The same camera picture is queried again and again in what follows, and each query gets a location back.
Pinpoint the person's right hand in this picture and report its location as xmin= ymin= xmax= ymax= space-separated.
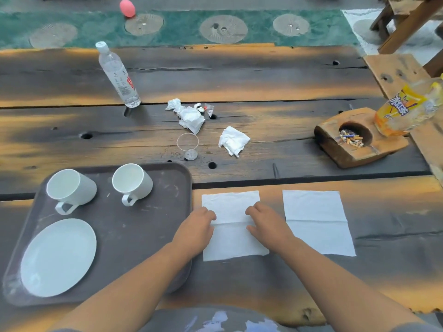
xmin=245 ymin=201 xmax=298 ymax=255

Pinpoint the person's left hand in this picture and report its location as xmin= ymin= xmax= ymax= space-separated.
xmin=170 ymin=206 xmax=218 ymax=262

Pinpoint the white paper napkin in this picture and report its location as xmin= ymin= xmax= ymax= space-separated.
xmin=201 ymin=190 xmax=270 ymax=262
xmin=282 ymin=190 xmax=357 ymax=257

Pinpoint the dark brown tray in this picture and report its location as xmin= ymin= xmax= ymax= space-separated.
xmin=1 ymin=162 xmax=193 ymax=307

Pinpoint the white ceramic mug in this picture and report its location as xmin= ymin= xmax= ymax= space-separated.
xmin=112 ymin=163 xmax=154 ymax=207
xmin=46 ymin=169 xmax=98 ymax=216

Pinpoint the white plate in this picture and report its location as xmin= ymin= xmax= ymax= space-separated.
xmin=20 ymin=218 xmax=97 ymax=298

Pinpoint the person's right forearm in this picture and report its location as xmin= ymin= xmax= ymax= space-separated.
xmin=278 ymin=237 xmax=426 ymax=332

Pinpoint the person's left forearm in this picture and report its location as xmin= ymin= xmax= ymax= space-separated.
xmin=52 ymin=242 xmax=196 ymax=332

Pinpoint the clear plastic disposable cup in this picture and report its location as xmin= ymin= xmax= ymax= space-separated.
xmin=176 ymin=133 xmax=200 ymax=161

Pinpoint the twisted crumpled white tissue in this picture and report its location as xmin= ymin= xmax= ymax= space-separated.
xmin=165 ymin=98 xmax=206 ymax=135

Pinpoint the gray printed shirt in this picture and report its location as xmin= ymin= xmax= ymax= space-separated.
xmin=138 ymin=306 xmax=443 ymax=332

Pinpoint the small crumpled white napkin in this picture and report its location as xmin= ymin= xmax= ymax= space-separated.
xmin=218 ymin=126 xmax=251 ymax=159

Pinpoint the wooden block ashtray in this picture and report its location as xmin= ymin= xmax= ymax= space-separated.
xmin=314 ymin=107 xmax=410 ymax=169

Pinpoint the pile of cigarette butts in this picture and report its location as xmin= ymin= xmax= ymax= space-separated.
xmin=338 ymin=129 xmax=365 ymax=148

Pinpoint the clear plastic water bottle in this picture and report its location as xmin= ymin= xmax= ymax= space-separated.
xmin=95 ymin=41 xmax=142 ymax=109

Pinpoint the light wooden chair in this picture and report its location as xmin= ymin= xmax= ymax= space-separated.
xmin=363 ymin=0 xmax=443 ymax=189

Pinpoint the pink balloon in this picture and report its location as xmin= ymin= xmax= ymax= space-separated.
xmin=119 ymin=0 xmax=136 ymax=18

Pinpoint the light wooden stool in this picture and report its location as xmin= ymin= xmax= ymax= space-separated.
xmin=369 ymin=0 xmax=433 ymax=31

